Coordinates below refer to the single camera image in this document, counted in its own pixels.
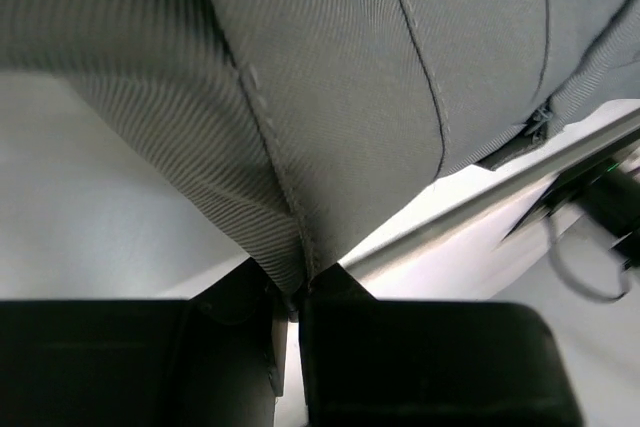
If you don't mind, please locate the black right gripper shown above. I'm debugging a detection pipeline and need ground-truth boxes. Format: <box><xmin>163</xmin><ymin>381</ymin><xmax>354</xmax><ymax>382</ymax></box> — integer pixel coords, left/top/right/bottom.
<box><xmin>510</xmin><ymin>146</ymin><xmax>639</xmax><ymax>267</ymax></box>

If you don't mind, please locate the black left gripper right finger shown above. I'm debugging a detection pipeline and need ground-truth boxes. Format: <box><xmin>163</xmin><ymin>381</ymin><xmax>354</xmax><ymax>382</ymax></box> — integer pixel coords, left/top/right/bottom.
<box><xmin>299</xmin><ymin>265</ymin><xmax>583</xmax><ymax>426</ymax></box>

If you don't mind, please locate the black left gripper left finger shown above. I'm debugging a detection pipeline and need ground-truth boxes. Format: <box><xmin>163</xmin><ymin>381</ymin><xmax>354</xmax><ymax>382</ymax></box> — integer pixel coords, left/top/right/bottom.
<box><xmin>1</xmin><ymin>260</ymin><xmax>285</xmax><ymax>426</ymax></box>

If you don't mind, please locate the grey pleated skirt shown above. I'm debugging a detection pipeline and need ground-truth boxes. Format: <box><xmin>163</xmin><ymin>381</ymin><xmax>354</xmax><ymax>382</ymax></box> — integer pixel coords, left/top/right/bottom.
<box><xmin>1</xmin><ymin>0</ymin><xmax>639</xmax><ymax>294</ymax></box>

